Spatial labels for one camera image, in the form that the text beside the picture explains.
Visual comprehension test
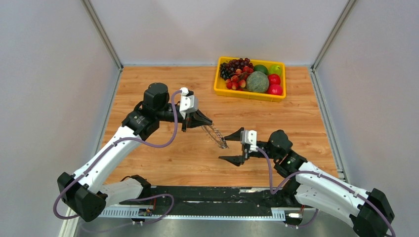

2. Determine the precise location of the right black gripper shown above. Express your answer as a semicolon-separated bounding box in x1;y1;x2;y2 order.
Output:
218;127;280;167

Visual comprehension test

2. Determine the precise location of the metal key organizer ring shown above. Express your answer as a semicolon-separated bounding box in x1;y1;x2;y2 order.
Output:
201;123;230;150

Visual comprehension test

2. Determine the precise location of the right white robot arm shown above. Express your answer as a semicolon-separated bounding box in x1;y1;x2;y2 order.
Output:
219;127;396;237

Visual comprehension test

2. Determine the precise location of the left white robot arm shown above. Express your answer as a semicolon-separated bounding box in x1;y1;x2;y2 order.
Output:
53;82;213;222

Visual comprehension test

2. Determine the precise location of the yellow plastic tray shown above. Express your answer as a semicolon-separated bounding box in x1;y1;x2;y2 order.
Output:
213;56;286;102

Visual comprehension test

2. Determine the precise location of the red cherry bunch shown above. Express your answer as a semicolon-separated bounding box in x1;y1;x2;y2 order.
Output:
220;66;253;91

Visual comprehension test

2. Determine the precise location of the dark grape bunch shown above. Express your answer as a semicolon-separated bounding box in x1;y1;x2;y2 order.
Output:
218;58;254;80

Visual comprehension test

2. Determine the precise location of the green netted melon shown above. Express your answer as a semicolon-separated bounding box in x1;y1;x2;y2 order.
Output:
247;71;270;93

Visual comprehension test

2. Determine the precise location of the pink red peach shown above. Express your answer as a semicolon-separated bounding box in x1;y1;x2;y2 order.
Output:
266;84;283;96

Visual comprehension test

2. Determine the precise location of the red apple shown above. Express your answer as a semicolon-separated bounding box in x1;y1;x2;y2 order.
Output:
268;74;281;85

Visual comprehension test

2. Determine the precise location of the dark green lime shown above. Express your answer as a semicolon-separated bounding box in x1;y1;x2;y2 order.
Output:
253;65;269;75

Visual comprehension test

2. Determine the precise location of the light green pear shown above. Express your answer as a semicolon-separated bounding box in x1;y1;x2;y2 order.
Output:
268;64;283;76

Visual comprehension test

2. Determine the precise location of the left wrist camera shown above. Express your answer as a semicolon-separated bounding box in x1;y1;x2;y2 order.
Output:
179;87;199;119

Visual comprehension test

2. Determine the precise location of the white slotted cable duct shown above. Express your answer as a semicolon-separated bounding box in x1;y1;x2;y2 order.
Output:
98;206;286;221

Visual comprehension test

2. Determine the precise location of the left aluminium frame post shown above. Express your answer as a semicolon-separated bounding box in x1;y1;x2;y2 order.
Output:
81;0;124;72

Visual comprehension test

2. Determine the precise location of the aluminium frame post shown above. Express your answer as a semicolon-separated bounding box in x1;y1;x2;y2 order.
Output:
81;0;124;72
311;0;357;72

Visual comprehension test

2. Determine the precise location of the right aluminium frame post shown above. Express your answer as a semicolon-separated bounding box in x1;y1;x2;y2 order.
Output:
311;0;357;72

